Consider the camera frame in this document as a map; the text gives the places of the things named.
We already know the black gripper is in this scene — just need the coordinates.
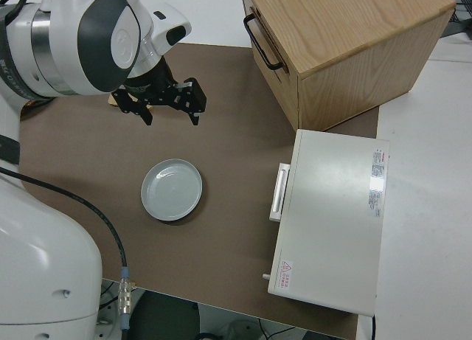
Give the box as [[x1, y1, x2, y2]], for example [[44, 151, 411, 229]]
[[111, 58, 207, 127]]

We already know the gray round plate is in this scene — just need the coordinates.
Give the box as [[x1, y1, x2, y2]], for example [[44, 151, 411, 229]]
[[141, 158, 204, 223]]

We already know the brown table mat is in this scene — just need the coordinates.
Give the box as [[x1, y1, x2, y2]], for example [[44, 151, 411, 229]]
[[16, 41, 381, 336]]

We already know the white toaster oven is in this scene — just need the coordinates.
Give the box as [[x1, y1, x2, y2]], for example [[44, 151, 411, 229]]
[[262, 128, 391, 317]]

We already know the black arm gripper cable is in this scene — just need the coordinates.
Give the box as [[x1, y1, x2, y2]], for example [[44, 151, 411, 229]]
[[0, 0, 134, 333]]

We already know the wooden box with black handle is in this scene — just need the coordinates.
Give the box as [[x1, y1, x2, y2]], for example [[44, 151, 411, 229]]
[[239, 0, 457, 133]]

